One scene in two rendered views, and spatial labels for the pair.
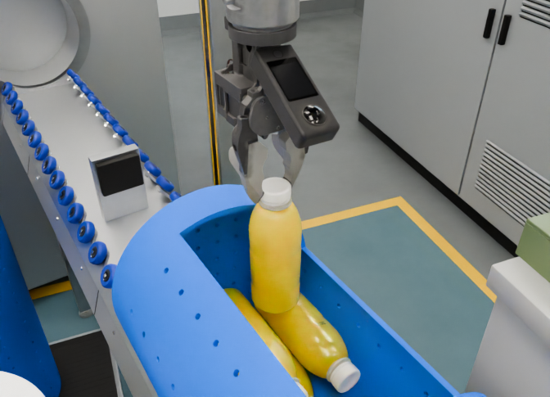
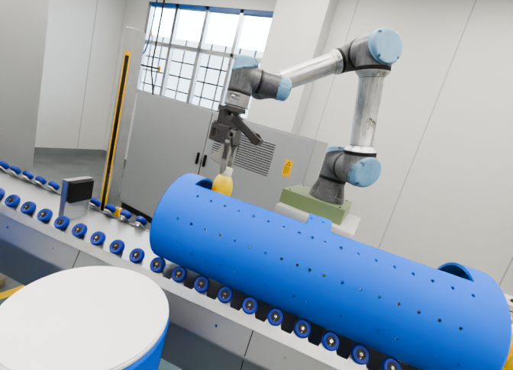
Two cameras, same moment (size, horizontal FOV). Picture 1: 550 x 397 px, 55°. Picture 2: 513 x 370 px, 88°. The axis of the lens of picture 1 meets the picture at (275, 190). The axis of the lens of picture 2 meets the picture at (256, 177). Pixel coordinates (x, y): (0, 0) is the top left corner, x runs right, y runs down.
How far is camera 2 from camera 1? 0.58 m
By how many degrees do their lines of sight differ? 47
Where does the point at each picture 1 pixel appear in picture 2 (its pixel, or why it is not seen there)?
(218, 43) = (121, 136)
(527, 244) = (283, 196)
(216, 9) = (124, 120)
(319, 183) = not seen: hidden behind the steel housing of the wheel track
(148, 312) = (193, 213)
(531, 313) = (292, 213)
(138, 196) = (84, 207)
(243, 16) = (238, 102)
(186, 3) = not seen: outside the picture
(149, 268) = (186, 197)
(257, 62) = (237, 118)
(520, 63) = (211, 173)
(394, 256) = not seen: hidden behind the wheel
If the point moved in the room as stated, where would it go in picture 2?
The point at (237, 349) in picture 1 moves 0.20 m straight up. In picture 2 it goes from (249, 210) to (269, 139)
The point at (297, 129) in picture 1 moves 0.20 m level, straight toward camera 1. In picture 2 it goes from (256, 138) to (305, 155)
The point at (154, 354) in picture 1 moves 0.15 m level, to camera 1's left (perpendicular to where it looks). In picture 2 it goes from (201, 228) to (144, 233)
